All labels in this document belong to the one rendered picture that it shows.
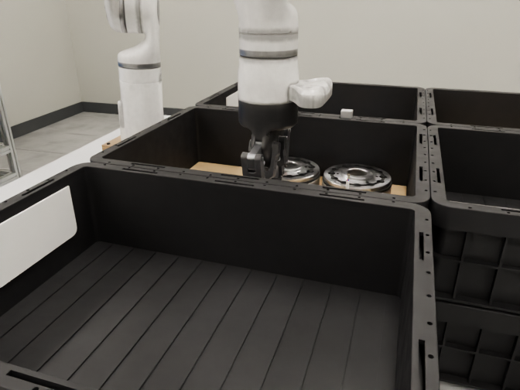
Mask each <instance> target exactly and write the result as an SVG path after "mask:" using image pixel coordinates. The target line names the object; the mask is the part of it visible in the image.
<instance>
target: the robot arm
mask: <svg viewBox="0 0 520 390"><path fill-rule="evenodd" d="M234 4H235V8H236V10H237V13H238V20H239V25H238V31H239V55H240V56H239V64H238V120H239V123H240V124H241V125H242V126H243V127H245V128H248V129H249V130H251V133H252V135H251V140H250V141H249V146H248V151H249V152H243V153H242V154H241V168H242V175H243V176H253V177H259V178H266V179H272V180H282V177H281V176H284V174H285V168H287V166H288V164H289V162H288V159H289V139H290V132H291V127H293V126H294V125H296V123H297V121H298V106H299V107H301V108H320V107H322V106H323V105H324V104H325V103H326V102H327V101H328V99H329V98H330V97H331V95H332V88H333V83H332V80H331V79H330V78H328V77H319V78H314V79H310V80H299V67H298V56H297V55H298V32H299V22H298V13H297V11H296V8H295V7H294V6H293V5H292V4H290V3H288V2H287V1H286V0H234ZM104 8H105V11H106V17H107V19H108V23H109V25H110V27H111V28H112V29H113V30H114V31H115V32H119V33H144V34H145V38H144V40H143V41H142V42H141V43H140V44H138V45H137V46H134V47H132V48H129V49H126V50H122V51H121V52H120V53H119V54H118V73H119V81H120V91H121V100H120V101H118V116H119V125H120V133H121V141H122V140H124V139H126V138H128V137H130V136H132V135H134V134H136V133H138V132H140V131H142V130H144V129H146V128H148V127H150V126H152V125H154V124H156V123H158V122H160V121H162V120H163V119H164V117H163V87H162V72H161V58H160V45H159V22H160V18H159V0H104ZM264 167H265V169H264ZM284 167H285V168H284Z"/></svg>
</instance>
